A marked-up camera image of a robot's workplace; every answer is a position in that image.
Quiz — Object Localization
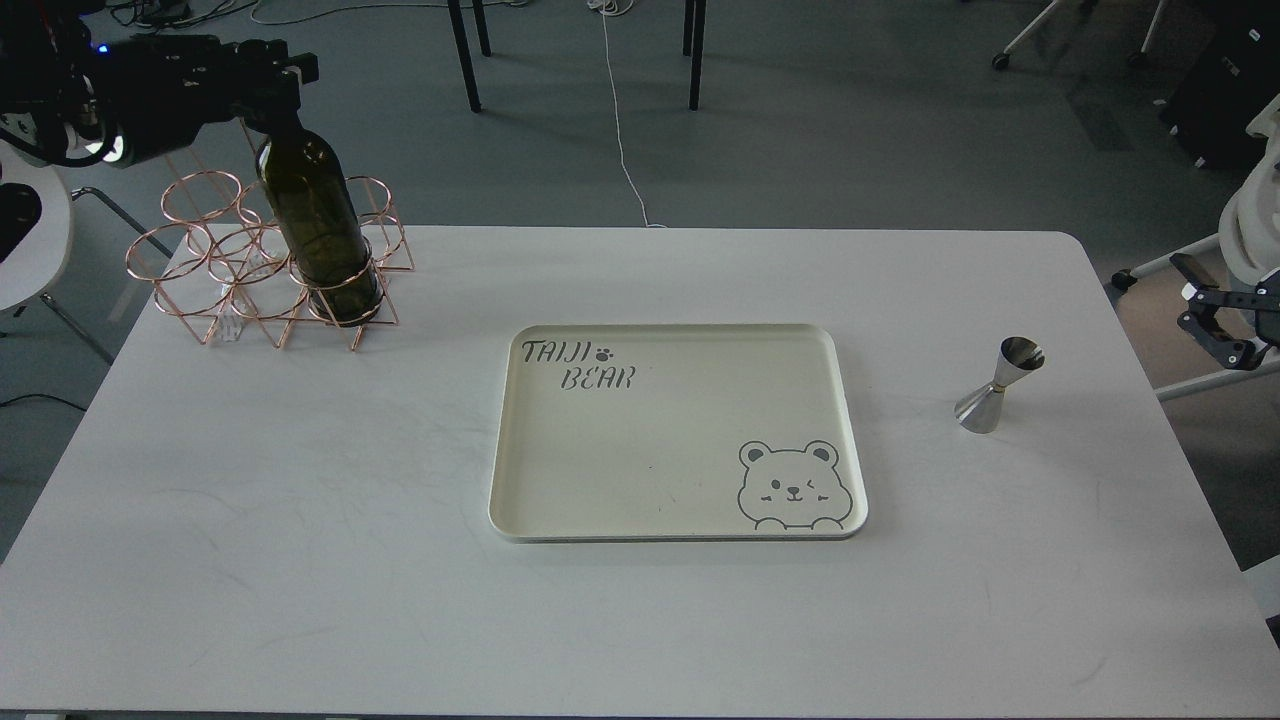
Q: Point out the black floor cables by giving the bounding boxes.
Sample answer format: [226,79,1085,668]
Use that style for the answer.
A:
[100,0,261,31]

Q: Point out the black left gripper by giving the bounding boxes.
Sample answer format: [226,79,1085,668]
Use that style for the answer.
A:
[95,36,319,167]

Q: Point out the black table leg right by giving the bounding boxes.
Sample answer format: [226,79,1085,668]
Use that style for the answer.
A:
[682,0,708,111]

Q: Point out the black table leg left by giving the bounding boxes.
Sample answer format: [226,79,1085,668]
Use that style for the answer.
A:
[445,0,492,114]

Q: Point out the copper wire bottle rack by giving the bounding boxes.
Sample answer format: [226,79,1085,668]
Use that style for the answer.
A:
[125,150,417,351]

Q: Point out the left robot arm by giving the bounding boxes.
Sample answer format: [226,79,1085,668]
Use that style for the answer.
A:
[3,1,321,168]

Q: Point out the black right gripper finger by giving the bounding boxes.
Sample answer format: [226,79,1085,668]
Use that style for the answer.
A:
[1170,252,1279,372]

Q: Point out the black cabinet on wheels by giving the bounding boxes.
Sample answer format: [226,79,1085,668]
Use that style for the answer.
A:
[1158,1,1279,168]

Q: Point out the cream tray with bear print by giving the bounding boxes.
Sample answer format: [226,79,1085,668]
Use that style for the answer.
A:
[489,324,869,541]

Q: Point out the rolling chair base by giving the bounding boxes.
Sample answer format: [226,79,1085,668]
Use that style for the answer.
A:
[989,1,1172,72]

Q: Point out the white chair left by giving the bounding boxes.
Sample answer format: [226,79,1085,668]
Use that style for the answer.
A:
[3,143,146,365]

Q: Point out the dark green wine bottle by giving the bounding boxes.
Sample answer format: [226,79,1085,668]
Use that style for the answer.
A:
[256,111,383,327]

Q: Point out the white floor cable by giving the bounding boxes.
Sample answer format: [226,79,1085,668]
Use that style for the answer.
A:
[585,0,667,231]

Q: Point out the steel double jigger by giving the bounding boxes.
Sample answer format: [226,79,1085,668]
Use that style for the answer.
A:
[954,336,1046,434]

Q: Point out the white office chair right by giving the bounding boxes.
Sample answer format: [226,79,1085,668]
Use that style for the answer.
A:
[1108,97,1279,402]

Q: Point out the black table leg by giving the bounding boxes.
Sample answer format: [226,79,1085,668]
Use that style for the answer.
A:
[682,0,708,111]
[445,0,492,114]

